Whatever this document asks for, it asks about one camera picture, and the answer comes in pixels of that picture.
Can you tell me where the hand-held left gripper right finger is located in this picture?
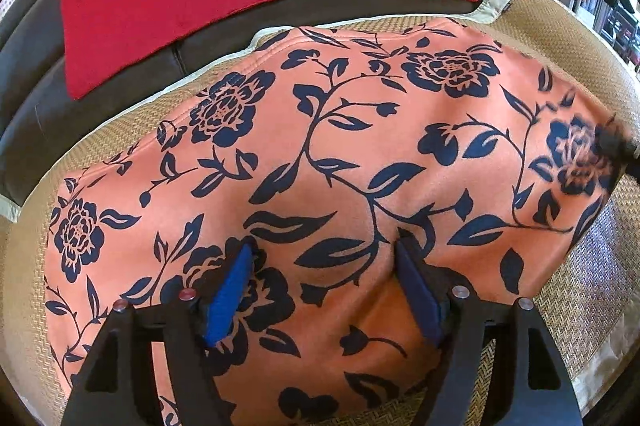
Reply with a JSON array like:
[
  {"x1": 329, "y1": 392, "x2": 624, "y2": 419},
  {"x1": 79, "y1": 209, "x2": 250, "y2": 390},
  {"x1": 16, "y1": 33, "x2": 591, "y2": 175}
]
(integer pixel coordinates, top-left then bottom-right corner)
[{"x1": 395, "y1": 238, "x2": 584, "y2": 426}]

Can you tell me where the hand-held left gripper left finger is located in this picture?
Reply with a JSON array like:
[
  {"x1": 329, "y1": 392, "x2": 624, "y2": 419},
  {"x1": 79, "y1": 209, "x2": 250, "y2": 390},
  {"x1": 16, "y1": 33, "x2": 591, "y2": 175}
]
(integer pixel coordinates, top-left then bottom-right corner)
[{"x1": 62, "y1": 243, "x2": 258, "y2": 426}]

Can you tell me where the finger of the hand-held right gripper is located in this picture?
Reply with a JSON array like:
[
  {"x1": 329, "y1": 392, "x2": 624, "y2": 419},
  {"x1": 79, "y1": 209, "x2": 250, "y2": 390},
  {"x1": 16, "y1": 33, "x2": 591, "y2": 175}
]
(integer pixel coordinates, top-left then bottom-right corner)
[{"x1": 595, "y1": 110, "x2": 640, "y2": 180}]

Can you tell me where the orange floral blouse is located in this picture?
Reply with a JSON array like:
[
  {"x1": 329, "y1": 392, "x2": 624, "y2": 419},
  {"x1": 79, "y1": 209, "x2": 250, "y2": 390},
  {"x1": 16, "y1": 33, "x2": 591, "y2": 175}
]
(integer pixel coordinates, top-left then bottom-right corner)
[{"x1": 42, "y1": 18, "x2": 626, "y2": 426}]

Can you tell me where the cluttered shelf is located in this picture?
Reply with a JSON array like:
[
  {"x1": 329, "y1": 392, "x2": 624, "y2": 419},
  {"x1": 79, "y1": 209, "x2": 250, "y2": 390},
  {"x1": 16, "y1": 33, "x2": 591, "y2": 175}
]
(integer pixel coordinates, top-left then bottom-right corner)
[{"x1": 575, "y1": 0, "x2": 640, "y2": 72}]

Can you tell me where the beige woven straw mat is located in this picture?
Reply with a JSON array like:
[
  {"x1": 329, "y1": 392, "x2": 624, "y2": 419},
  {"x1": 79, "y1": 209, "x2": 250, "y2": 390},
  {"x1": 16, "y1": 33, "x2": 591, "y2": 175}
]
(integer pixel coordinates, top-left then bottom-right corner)
[{"x1": 0, "y1": 0, "x2": 640, "y2": 426}]

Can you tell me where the dark brown leather sofa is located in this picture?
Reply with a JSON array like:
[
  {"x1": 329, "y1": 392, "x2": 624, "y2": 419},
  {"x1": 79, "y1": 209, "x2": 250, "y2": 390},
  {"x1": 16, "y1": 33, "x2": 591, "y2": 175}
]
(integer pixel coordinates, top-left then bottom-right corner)
[{"x1": 0, "y1": 0, "x2": 501, "y2": 225}]

